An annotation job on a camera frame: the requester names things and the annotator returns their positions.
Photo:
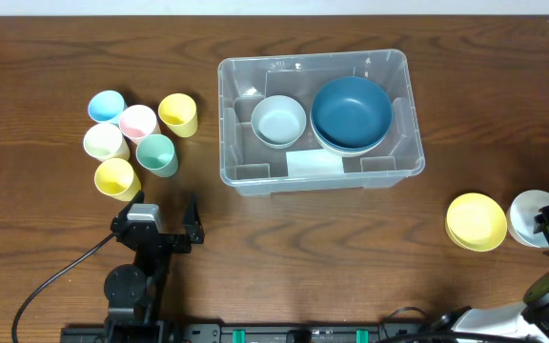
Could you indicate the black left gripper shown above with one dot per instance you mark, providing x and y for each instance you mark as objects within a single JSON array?
[{"x": 158, "y": 243}]

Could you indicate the white small bowl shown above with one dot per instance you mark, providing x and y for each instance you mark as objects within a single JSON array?
[{"x": 521, "y": 218}]

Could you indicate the grey small bowl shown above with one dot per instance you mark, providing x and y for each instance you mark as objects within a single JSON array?
[{"x": 278, "y": 121}]

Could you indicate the dark blue bowl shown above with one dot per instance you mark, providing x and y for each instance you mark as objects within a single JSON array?
[
  {"x": 385, "y": 133},
  {"x": 352, "y": 113}
]

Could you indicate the beige bowl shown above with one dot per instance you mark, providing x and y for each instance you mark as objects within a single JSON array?
[{"x": 340, "y": 151}]

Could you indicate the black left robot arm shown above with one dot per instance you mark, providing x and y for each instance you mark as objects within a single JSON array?
[{"x": 135, "y": 290}]

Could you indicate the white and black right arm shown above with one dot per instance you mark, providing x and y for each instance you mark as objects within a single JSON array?
[{"x": 528, "y": 317}]

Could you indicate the clear plastic storage container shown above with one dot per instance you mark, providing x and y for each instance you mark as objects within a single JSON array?
[{"x": 253, "y": 168}]

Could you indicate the green plastic cup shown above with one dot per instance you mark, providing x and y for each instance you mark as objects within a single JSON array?
[{"x": 156, "y": 153}]

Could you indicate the yellow plastic cup near gripper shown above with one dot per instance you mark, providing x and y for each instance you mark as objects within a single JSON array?
[{"x": 116, "y": 178}]

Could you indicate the yellow small bowl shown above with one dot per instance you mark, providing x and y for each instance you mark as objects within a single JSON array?
[{"x": 476, "y": 222}]

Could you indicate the white plastic cup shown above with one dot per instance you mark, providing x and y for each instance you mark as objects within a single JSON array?
[{"x": 105, "y": 141}]

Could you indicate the pink plastic cup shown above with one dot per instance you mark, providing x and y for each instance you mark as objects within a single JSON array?
[{"x": 137, "y": 122}]

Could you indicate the light blue plastic cup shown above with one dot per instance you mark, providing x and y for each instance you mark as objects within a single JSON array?
[{"x": 106, "y": 107}]

